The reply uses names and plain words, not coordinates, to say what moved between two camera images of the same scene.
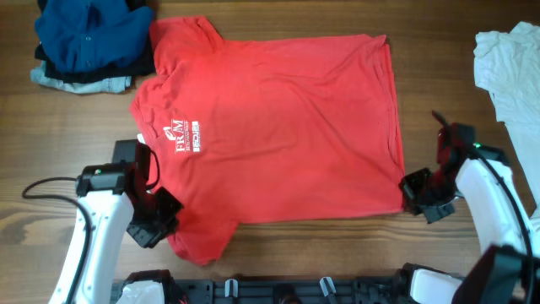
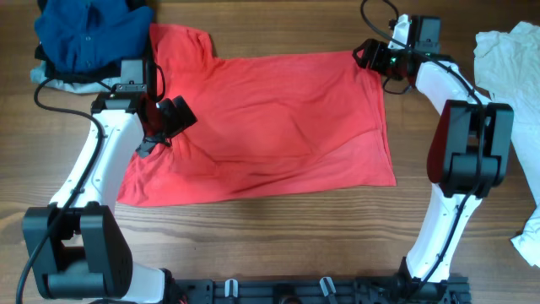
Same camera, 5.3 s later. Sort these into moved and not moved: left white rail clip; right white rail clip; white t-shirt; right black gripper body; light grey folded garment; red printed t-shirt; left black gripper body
Moved: red printed t-shirt; right black gripper body; left black gripper body
Not moved: light grey folded garment; left white rail clip; white t-shirt; right white rail clip
